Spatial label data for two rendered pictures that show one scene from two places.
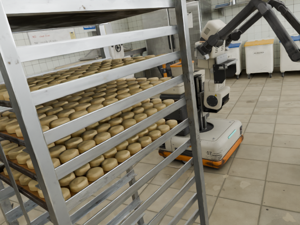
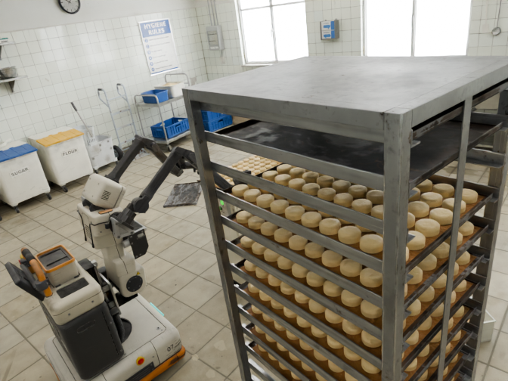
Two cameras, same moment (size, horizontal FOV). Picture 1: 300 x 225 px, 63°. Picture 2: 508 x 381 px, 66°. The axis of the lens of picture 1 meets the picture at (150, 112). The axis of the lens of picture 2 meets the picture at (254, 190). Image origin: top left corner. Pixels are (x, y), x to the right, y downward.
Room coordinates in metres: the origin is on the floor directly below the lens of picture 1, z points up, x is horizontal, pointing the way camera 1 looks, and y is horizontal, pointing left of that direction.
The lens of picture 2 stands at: (0.89, 1.19, 1.99)
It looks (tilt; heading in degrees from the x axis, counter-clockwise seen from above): 25 degrees down; 281
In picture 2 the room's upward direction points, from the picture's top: 8 degrees counter-clockwise
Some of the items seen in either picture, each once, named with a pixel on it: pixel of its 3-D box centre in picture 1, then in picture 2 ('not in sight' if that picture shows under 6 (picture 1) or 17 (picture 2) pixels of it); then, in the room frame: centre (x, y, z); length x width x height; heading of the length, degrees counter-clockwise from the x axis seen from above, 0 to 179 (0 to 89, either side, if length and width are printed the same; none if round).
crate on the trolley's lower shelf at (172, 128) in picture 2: not in sight; (170, 127); (3.42, -5.13, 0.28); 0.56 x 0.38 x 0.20; 66
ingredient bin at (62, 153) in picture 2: not in sight; (63, 159); (4.50, -3.62, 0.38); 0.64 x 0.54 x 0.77; 145
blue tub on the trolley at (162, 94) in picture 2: not in sight; (155, 96); (3.49, -4.94, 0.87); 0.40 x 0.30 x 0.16; 151
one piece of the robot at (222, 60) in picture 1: (223, 67); (127, 233); (2.06, -0.69, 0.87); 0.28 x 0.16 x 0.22; 140
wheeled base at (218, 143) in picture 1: (200, 138); (114, 348); (2.25, -0.46, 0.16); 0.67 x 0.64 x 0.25; 50
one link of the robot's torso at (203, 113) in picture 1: (215, 100); (117, 282); (2.19, -0.63, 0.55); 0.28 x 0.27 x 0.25; 140
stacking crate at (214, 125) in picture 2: not in sight; (213, 122); (2.86, -5.90, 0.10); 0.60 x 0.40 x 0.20; 56
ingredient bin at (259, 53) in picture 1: (260, 58); not in sight; (5.19, -2.52, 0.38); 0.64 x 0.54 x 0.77; 149
